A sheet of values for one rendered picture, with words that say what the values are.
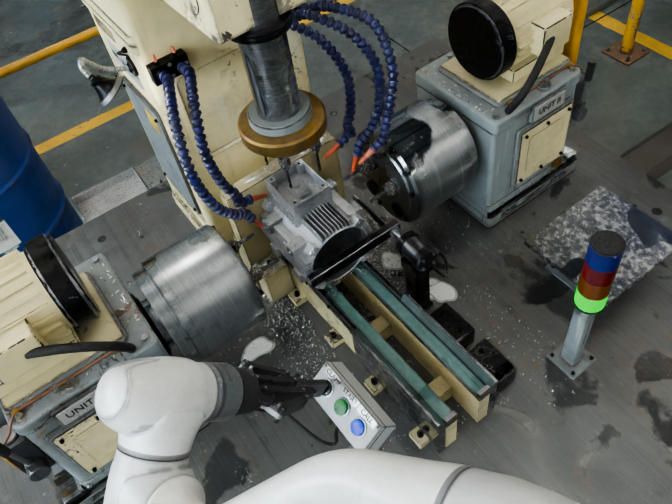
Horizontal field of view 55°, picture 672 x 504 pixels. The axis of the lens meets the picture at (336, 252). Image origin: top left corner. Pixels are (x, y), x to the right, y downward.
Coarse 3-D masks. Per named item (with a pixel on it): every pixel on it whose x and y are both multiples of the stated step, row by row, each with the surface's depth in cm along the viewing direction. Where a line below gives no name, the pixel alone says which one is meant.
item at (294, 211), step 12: (300, 168) 148; (276, 180) 148; (300, 180) 147; (312, 180) 148; (324, 180) 144; (276, 192) 144; (288, 192) 147; (300, 192) 145; (324, 192) 143; (276, 204) 148; (288, 204) 141; (300, 204) 140; (312, 204) 143; (288, 216) 145; (300, 216) 143
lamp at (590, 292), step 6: (582, 282) 123; (582, 288) 124; (588, 288) 122; (594, 288) 121; (600, 288) 121; (606, 288) 121; (582, 294) 125; (588, 294) 123; (594, 294) 122; (600, 294) 122; (606, 294) 123; (594, 300) 124
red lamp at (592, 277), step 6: (582, 270) 122; (588, 270) 119; (594, 270) 118; (582, 276) 122; (588, 276) 120; (594, 276) 119; (600, 276) 118; (606, 276) 118; (612, 276) 118; (588, 282) 121; (594, 282) 120; (600, 282) 119; (606, 282) 119; (612, 282) 121
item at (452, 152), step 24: (408, 120) 150; (432, 120) 149; (456, 120) 151; (384, 144) 147; (408, 144) 146; (432, 144) 147; (456, 144) 149; (360, 168) 156; (384, 168) 152; (408, 168) 145; (432, 168) 147; (456, 168) 150; (384, 192) 150; (408, 192) 149; (432, 192) 149; (456, 192) 157; (408, 216) 157
